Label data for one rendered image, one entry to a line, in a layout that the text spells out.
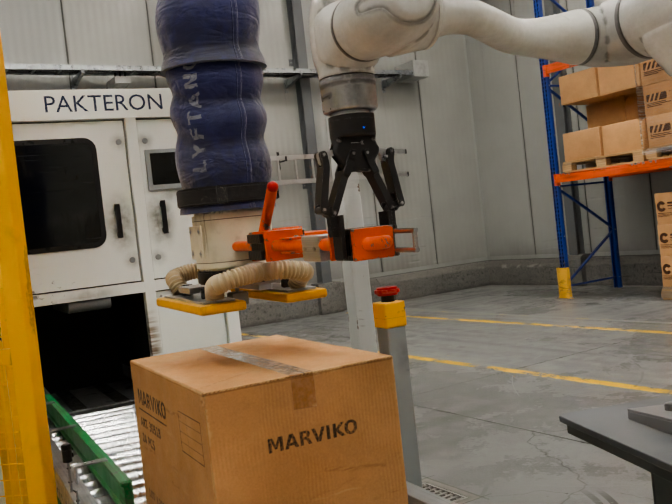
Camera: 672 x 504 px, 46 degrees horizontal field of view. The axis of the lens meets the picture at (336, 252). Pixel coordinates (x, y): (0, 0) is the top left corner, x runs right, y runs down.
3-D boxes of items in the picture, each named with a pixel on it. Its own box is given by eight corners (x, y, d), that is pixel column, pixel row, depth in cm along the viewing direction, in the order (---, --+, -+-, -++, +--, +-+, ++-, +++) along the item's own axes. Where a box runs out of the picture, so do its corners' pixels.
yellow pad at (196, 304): (156, 306, 188) (154, 285, 188) (196, 300, 193) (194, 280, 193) (201, 316, 158) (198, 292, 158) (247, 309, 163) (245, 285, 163)
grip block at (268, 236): (247, 261, 159) (244, 233, 158) (291, 256, 163) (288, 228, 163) (263, 262, 151) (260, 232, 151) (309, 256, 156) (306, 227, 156)
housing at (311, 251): (301, 261, 140) (298, 236, 140) (334, 257, 143) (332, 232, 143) (319, 262, 134) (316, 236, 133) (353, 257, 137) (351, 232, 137)
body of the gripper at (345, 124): (362, 118, 132) (368, 173, 132) (317, 119, 128) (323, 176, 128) (385, 109, 125) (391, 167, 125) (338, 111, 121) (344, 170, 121)
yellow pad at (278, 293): (230, 295, 197) (228, 275, 197) (267, 290, 202) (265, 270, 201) (286, 303, 167) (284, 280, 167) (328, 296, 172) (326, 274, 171)
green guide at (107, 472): (27, 417, 337) (24, 396, 336) (52, 412, 341) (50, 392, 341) (93, 523, 194) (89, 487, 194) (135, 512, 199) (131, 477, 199)
